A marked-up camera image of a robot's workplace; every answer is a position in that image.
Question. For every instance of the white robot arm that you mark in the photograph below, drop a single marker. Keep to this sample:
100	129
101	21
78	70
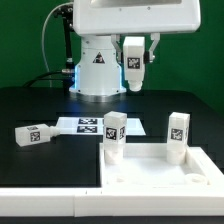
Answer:
98	75

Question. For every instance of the white square tabletop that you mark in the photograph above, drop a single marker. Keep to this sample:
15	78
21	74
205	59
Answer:
145	165

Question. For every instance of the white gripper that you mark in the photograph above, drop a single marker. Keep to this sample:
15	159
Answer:
113	17

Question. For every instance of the white marker sheet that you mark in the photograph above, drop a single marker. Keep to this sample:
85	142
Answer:
94	126

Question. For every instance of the white front fence bar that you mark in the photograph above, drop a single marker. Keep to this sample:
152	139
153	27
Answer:
87	202

